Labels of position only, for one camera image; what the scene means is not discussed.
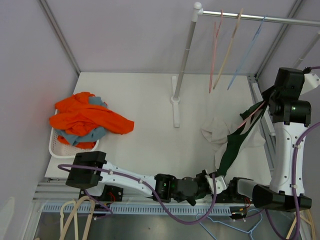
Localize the green and pink shirt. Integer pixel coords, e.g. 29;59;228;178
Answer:
201;98;269;177

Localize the blue grey t shirt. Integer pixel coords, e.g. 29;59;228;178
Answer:
49;92;108;149

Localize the wooden hanger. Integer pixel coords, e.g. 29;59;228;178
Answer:
212;8;244;90
285;209;317;240

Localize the orange t shirt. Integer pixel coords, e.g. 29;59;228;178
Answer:
49;92;135;136
57;136;97;149

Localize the pink wire hanger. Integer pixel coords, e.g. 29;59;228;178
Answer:
208;9;223;93

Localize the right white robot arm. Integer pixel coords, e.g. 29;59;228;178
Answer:
227;67;320;212

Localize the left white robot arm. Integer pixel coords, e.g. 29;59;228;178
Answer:
66;151;226;206

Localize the wooden hangers bottom left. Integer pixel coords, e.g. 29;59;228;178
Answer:
59;196;95;240

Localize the white plastic laundry basket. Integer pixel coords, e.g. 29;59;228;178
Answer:
48;108;100;159

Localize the metal clothes rack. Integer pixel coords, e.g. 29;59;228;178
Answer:
170;0;320;128

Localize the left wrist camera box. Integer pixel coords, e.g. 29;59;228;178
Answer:
205;175;228;195

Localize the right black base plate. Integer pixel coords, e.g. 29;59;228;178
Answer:
216;187;248;204

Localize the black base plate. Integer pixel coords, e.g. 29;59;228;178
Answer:
216;187;248;204
87;185;124;203

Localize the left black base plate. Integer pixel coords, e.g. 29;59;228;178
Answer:
87;185;124;203

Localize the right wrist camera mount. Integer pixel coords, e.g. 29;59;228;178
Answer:
300;66;320;95

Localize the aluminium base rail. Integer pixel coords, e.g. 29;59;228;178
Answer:
32;74;303;216

